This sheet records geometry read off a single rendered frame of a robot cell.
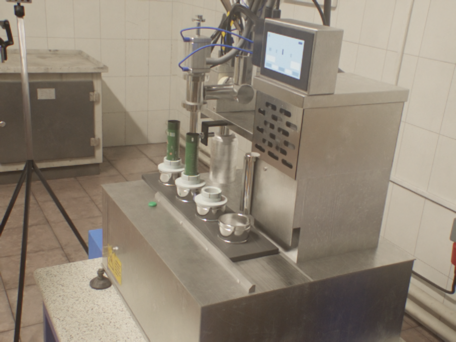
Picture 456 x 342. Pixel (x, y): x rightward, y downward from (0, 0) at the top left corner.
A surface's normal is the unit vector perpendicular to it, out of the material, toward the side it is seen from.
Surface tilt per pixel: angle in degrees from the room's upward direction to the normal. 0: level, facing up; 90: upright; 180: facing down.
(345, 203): 90
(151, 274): 90
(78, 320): 0
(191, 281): 0
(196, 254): 0
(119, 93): 90
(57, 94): 90
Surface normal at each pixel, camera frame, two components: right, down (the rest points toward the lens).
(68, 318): 0.07, -0.94
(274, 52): -0.89, 0.11
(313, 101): 0.46, 0.34
